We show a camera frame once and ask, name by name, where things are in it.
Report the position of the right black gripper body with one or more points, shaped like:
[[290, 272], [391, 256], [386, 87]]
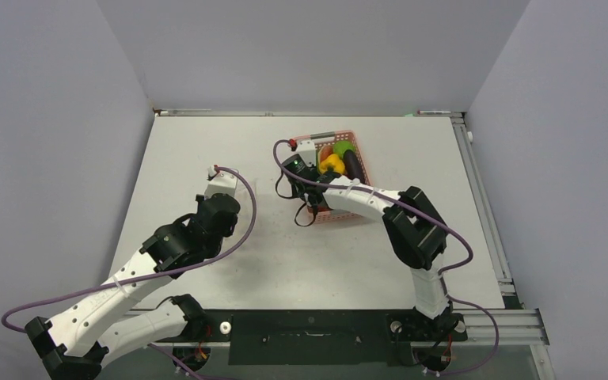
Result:
[[298, 191]]

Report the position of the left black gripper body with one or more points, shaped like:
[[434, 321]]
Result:
[[216, 245]]

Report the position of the yellow bell pepper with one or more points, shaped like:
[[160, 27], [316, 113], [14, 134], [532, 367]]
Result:
[[332, 163]]

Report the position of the pink plastic basket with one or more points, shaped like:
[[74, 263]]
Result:
[[359, 157]]

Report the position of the clear zip top bag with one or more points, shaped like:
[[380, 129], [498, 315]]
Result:
[[246, 212]]

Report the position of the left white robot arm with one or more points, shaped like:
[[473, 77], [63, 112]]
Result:
[[79, 342]]

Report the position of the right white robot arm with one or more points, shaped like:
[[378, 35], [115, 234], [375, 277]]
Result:
[[413, 225]]

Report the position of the watermelon slice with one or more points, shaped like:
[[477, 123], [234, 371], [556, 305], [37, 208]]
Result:
[[323, 152]]

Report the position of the purple eggplant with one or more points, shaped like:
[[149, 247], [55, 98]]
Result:
[[353, 167]]

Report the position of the green round fruit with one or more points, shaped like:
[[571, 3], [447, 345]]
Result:
[[340, 147]]

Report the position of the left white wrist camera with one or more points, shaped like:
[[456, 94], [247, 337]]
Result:
[[220, 182]]

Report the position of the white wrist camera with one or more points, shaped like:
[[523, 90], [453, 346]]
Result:
[[306, 149], [220, 182]]

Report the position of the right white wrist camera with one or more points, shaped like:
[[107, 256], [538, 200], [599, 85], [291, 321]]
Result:
[[306, 149]]

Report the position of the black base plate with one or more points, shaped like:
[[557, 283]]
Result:
[[323, 337]]

